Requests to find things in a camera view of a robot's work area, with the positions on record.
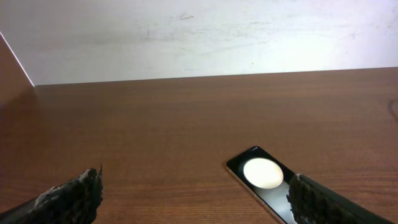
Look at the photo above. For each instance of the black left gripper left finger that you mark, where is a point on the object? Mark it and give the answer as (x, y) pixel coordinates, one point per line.
(75, 201)

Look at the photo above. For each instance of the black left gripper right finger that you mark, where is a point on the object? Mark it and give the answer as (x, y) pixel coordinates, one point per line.
(312, 202)

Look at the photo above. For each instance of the black smartphone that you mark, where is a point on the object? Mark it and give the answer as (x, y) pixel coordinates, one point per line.
(266, 179)

